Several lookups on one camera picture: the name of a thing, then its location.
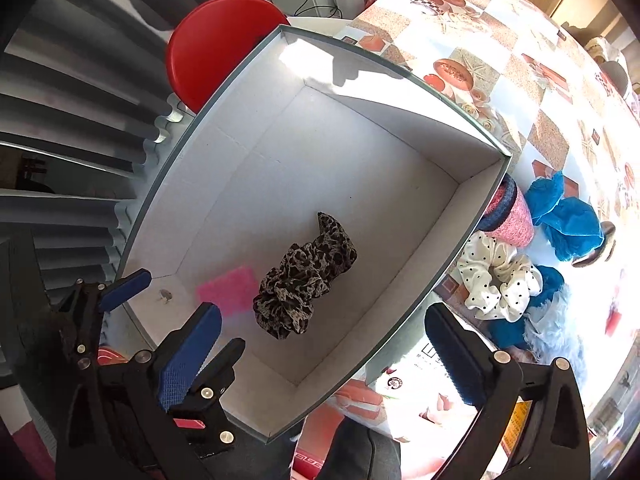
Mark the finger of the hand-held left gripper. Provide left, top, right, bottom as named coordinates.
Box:
left=169, top=337, right=247, bottom=457
left=59, top=268, right=152, bottom=366

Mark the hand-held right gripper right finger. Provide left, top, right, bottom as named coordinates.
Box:
left=424, top=303, right=592, bottom=480

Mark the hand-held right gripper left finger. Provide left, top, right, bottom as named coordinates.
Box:
left=55, top=302, right=222, bottom=480

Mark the blue terry cloth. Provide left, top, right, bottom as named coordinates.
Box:
left=525, top=171, right=603, bottom=262

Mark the blue soft cloth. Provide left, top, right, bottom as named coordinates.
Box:
left=487, top=265, right=566, bottom=350

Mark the red white snack bag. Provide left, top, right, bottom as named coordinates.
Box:
left=292, top=342, right=501, bottom=480

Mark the pink square cloth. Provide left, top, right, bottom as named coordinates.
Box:
left=196, top=266, right=261, bottom=318

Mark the person's pink clothing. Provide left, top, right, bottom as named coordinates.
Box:
left=10, top=425, right=56, bottom=480

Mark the white polka dot scrunchie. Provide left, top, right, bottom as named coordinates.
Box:
left=457, top=234, right=543, bottom=321

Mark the pale blue fluffy cloth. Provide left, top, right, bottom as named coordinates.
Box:
left=522, top=285, right=588, bottom=386

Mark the leopard print scrunchie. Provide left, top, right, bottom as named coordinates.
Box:
left=252, top=211, right=358, bottom=341

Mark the dark grey cloth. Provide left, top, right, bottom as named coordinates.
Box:
left=312, top=417, right=403, bottom=480

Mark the pink knit sock navy cuff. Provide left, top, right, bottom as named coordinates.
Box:
left=477, top=174, right=536, bottom=248

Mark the grey pleated curtain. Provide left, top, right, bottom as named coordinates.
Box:
left=0, top=0, right=201, bottom=311

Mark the red round stool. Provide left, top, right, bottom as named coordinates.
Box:
left=166, top=0, right=291, bottom=113

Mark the printed checkered tablecloth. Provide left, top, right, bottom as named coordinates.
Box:
left=345, top=0, right=640, bottom=461

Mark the black cable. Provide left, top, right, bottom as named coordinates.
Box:
left=294, top=0, right=341, bottom=17

